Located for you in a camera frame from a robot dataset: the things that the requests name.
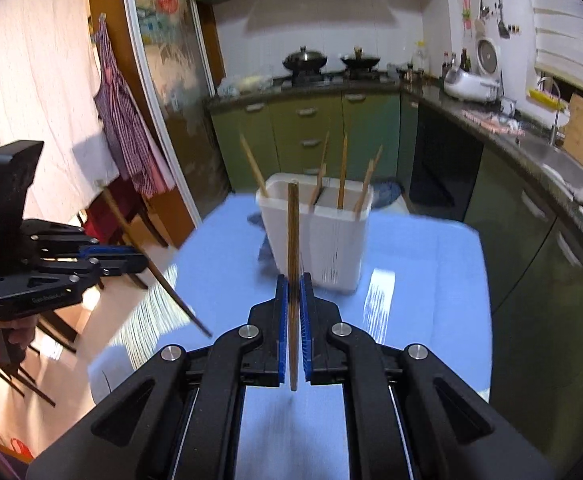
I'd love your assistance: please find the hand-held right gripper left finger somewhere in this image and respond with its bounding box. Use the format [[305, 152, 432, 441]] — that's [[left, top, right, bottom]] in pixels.
[[26, 275, 290, 480]]

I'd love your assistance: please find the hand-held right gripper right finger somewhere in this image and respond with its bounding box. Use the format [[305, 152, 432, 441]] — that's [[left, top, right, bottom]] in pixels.
[[299, 272, 557, 480]]

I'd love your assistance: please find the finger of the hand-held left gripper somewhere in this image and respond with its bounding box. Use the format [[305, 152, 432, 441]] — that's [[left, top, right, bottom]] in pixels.
[[24, 255, 151, 295], [22, 219, 146, 272]]

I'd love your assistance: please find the red patterned wooden chopstick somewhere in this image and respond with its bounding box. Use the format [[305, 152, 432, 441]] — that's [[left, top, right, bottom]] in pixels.
[[288, 181, 301, 392], [100, 182, 214, 338]]

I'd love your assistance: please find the white plastic utensil holder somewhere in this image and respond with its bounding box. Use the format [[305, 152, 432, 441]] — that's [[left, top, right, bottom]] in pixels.
[[256, 172, 375, 296]]

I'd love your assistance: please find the plain wooden chopstick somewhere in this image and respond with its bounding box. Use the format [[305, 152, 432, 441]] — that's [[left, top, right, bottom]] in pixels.
[[336, 133, 349, 210], [354, 145, 383, 214], [309, 131, 331, 207], [239, 133, 270, 198]]

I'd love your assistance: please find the dark wooden chair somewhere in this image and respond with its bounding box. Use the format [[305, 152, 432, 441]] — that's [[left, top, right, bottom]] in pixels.
[[0, 310, 80, 408], [79, 177, 170, 291]]

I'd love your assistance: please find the blue printed table cover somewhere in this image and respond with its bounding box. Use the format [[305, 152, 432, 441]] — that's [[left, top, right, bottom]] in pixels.
[[88, 192, 495, 480]]

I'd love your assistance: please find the red checked apron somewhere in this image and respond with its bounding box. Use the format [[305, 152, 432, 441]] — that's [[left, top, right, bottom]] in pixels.
[[92, 14, 175, 198]]

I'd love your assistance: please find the sliding glass door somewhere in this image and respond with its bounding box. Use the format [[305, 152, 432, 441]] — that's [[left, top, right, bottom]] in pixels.
[[119, 0, 232, 211]]

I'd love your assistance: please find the green kitchen base cabinet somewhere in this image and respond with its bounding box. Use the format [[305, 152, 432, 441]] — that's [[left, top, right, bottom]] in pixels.
[[210, 87, 417, 206]]

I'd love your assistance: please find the clear plastic bag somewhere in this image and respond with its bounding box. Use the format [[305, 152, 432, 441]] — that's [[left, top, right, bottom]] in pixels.
[[219, 74, 275, 97]]

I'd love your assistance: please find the dark green counter cabinet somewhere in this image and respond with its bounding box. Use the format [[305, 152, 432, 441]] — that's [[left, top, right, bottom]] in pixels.
[[409, 95, 583, 461]]

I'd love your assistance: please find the gas stove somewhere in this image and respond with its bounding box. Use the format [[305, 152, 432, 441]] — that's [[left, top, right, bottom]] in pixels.
[[276, 67, 397, 88]]

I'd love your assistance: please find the black wok with lid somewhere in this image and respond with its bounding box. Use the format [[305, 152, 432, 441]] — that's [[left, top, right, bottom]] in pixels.
[[282, 46, 329, 72], [340, 47, 381, 71]]

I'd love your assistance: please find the pink dish cloth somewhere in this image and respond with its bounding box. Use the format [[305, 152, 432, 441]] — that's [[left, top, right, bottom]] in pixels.
[[464, 110, 525, 135]]

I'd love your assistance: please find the white rice cooker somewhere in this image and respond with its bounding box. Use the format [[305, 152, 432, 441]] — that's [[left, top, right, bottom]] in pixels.
[[444, 37, 503, 101]]

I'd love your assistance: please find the steel sink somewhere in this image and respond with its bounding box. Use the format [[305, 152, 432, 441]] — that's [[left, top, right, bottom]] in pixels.
[[514, 135, 583, 196]]

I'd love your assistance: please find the dark sauce bottle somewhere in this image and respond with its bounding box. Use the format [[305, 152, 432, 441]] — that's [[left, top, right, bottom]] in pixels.
[[441, 47, 473, 73]]

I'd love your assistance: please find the steel faucet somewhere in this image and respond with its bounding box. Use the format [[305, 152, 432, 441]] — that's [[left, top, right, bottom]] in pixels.
[[536, 75, 562, 148]]

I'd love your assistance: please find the yellow sink rack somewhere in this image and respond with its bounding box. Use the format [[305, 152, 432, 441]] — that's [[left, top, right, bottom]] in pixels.
[[529, 87, 569, 111]]

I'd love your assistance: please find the hanging black spatula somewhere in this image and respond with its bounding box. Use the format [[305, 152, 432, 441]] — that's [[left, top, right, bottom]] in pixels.
[[494, 0, 511, 40]]

